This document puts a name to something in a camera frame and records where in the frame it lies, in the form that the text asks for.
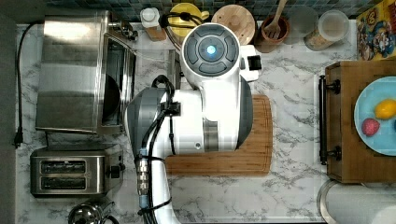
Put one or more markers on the yellow measuring cup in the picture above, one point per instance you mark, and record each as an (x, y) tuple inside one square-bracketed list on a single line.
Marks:
[(183, 18)]

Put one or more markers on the stainless steel toaster oven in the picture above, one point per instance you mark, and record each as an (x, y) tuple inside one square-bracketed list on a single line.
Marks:
[(87, 73)]

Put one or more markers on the wooden lidded dark canister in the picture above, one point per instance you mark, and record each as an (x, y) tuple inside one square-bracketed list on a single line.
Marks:
[(239, 20)]

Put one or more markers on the colourful cereal box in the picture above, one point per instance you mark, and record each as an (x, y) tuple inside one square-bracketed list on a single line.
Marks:
[(376, 32)]

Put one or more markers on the yellow lemon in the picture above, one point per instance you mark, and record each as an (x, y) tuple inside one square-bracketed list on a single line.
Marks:
[(386, 109)]

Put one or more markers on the red strawberry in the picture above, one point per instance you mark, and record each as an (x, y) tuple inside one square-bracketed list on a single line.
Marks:
[(370, 127)]

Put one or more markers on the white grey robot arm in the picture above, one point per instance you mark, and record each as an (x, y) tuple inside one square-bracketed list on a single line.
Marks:
[(214, 114)]

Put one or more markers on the clear glass jar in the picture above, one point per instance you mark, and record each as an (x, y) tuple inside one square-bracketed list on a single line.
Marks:
[(303, 20)]

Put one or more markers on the brown utensil holder cup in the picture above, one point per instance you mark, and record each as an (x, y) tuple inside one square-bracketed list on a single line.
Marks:
[(266, 41)]

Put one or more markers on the glass oven door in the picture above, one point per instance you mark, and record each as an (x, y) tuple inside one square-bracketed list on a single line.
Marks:
[(151, 63)]

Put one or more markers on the wooden tray with black handle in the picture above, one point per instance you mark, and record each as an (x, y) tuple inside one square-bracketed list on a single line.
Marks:
[(342, 150)]

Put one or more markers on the wooden spatula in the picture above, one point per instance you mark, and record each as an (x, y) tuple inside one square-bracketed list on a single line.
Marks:
[(272, 30)]

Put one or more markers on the stainless steel two-slot toaster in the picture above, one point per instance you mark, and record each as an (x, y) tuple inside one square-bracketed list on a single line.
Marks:
[(76, 170)]

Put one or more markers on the bamboo cutting board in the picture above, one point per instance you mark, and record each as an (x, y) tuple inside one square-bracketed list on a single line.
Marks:
[(253, 158)]

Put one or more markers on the white-capped wooden bottle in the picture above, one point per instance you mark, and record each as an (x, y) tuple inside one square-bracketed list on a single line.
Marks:
[(150, 19)]

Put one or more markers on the chrome kettle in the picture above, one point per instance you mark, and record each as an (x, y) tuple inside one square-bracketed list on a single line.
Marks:
[(92, 213)]

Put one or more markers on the light blue plate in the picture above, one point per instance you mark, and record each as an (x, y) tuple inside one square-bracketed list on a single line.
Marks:
[(374, 116)]

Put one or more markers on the glass jar with grains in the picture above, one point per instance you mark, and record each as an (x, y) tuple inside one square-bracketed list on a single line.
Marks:
[(332, 27)]

